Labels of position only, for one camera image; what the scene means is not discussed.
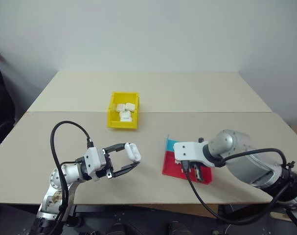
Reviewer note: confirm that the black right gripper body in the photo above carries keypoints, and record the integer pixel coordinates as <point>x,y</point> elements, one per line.
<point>192,163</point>

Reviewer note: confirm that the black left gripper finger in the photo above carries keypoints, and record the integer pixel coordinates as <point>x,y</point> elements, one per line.
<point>125,169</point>
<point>116,147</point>

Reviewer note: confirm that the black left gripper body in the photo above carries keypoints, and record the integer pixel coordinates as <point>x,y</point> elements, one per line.
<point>109,166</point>

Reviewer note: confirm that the white earbud case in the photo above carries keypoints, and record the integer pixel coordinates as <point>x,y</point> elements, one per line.
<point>133,151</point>
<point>120,107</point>
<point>130,106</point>
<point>125,113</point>
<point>126,119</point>

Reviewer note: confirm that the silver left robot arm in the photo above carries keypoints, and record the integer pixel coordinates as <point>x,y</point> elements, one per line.
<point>54,180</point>

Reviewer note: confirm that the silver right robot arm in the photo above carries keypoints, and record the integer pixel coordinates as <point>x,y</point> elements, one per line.
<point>246,156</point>

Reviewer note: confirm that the yellow plastic bin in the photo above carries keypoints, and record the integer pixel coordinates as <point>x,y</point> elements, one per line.
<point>111,117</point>

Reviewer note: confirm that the red and blue earbud tray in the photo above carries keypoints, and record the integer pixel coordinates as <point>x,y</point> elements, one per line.
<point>170,166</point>

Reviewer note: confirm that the black table base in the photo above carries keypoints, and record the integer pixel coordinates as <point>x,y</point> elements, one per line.
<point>148,221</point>

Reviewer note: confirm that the black chair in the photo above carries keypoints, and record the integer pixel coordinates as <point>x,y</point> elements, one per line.
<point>1,102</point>

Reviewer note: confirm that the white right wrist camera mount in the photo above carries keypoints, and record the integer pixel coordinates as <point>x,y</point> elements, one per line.
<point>187,150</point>

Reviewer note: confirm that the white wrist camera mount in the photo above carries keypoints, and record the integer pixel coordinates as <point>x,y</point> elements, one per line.
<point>187,150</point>
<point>93,159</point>

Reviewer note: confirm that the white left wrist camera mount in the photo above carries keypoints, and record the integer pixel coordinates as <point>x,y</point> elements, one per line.
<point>93,159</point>

